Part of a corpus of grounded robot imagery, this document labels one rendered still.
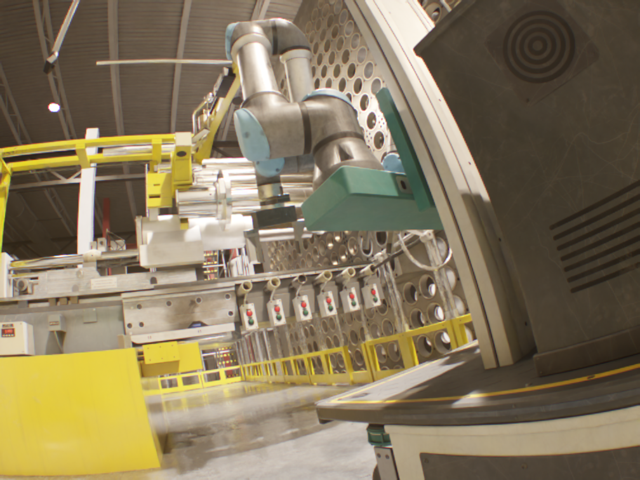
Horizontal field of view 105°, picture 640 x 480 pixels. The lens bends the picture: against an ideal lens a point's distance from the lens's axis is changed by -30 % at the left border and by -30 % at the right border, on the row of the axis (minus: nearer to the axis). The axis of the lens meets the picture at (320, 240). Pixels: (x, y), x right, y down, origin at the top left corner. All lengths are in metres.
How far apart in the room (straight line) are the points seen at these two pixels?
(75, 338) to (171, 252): 0.80
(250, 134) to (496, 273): 0.52
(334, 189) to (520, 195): 0.32
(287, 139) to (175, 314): 1.58
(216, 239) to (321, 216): 1.78
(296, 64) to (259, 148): 0.39
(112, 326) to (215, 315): 0.64
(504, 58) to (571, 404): 0.41
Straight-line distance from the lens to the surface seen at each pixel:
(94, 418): 1.79
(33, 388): 1.88
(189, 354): 1.85
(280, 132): 0.70
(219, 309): 2.14
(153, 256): 2.16
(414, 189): 0.69
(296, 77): 1.01
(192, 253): 2.17
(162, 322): 2.12
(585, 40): 0.47
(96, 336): 2.20
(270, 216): 1.03
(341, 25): 5.17
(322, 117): 0.72
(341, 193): 0.59
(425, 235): 1.88
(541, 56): 0.48
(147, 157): 2.89
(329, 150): 0.68
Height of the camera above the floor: 0.44
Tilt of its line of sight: 17 degrees up
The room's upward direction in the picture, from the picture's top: 14 degrees counter-clockwise
